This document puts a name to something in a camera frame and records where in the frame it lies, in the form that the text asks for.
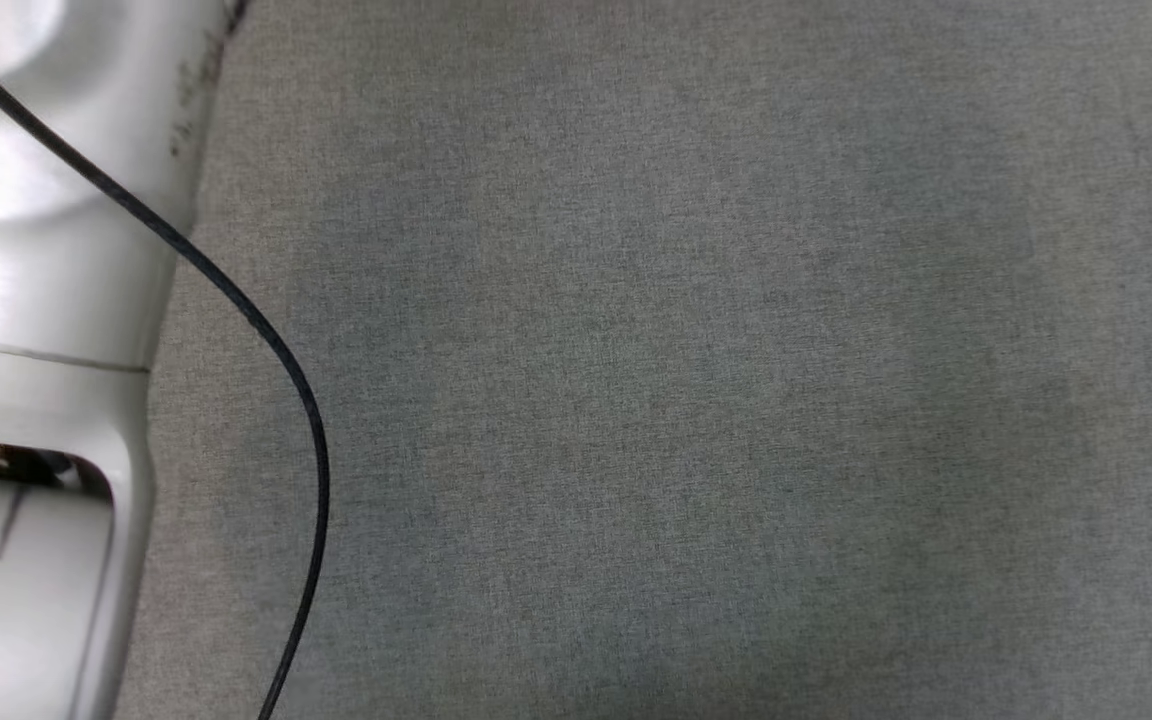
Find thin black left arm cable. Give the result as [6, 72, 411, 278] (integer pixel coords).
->
[0, 22, 332, 720]

